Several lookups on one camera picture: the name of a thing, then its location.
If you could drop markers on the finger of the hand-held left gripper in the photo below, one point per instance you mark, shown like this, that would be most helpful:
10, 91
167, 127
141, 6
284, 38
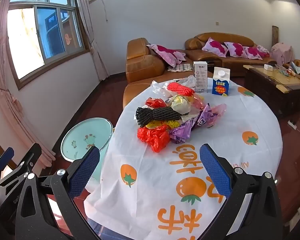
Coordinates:
5, 157
27, 158

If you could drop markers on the white orange-print tablecloth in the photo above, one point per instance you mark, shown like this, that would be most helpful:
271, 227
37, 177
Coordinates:
240, 155

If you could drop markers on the black foam net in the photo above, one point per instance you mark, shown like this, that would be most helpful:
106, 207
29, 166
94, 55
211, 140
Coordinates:
157, 115

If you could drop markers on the orange window sticker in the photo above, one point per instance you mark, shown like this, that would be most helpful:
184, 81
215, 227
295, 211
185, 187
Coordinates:
68, 38

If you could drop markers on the pink curtain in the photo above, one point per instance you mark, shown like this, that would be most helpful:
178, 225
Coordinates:
90, 30
15, 92

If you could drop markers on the purple plastic bag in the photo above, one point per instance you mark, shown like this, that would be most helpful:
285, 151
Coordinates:
182, 130

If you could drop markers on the red orange snack wrapper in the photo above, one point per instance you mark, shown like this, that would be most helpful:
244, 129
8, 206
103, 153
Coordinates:
155, 103

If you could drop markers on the red plastic bag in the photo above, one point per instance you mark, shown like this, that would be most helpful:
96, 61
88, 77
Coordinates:
155, 137

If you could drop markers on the dark wooden coffee table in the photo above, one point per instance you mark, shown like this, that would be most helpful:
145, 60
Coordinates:
265, 87

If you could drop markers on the blue white milk carton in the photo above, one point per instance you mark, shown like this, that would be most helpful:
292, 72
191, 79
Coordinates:
220, 85

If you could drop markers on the white power strip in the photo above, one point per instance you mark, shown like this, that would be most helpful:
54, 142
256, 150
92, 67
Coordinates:
292, 124

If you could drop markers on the red foam net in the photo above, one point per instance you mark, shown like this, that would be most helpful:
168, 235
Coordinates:
180, 88

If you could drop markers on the grey white carton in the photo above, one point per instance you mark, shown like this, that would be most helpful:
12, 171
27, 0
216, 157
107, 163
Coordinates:
200, 77

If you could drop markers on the yellow foam net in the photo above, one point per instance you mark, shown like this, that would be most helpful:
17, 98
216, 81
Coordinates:
165, 124

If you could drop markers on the pink cloth cover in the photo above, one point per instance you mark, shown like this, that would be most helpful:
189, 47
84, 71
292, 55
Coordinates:
282, 53

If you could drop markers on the clear plastic bag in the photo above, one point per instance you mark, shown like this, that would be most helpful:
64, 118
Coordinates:
157, 86

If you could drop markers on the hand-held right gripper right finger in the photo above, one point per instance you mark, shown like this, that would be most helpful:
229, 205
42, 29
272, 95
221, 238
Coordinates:
215, 172

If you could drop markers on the pink plastic bag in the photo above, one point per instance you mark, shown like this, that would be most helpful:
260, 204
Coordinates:
218, 110

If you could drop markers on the brown leather armchair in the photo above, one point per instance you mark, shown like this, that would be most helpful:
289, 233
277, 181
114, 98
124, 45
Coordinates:
298, 63

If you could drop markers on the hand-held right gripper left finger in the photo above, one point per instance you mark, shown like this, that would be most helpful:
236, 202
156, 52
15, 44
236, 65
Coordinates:
85, 172

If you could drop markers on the brown framed window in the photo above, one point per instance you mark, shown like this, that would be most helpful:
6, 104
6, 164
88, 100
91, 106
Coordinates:
47, 30

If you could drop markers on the mint green plastic bin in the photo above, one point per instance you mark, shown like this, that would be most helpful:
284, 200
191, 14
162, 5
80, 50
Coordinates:
85, 135

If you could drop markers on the checkered cloth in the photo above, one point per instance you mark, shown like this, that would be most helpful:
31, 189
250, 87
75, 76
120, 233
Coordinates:
180, 68

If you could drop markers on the wooden board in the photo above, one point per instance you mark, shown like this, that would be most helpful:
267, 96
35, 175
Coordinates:
275, 36

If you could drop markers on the brown leather chaise sofa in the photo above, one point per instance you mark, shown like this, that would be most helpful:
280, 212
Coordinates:
142, 67

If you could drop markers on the small white box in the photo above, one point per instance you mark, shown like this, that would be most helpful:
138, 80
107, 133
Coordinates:
268, 67

